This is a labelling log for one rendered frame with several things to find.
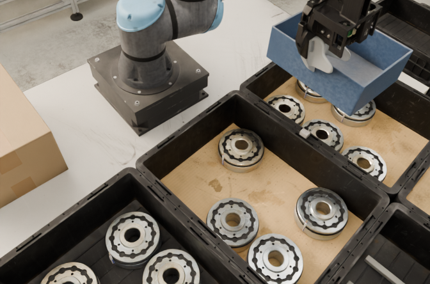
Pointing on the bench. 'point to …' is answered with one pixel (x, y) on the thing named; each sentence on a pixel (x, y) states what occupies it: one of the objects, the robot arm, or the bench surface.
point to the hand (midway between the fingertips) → (312, 61)
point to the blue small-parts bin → (363, 59)
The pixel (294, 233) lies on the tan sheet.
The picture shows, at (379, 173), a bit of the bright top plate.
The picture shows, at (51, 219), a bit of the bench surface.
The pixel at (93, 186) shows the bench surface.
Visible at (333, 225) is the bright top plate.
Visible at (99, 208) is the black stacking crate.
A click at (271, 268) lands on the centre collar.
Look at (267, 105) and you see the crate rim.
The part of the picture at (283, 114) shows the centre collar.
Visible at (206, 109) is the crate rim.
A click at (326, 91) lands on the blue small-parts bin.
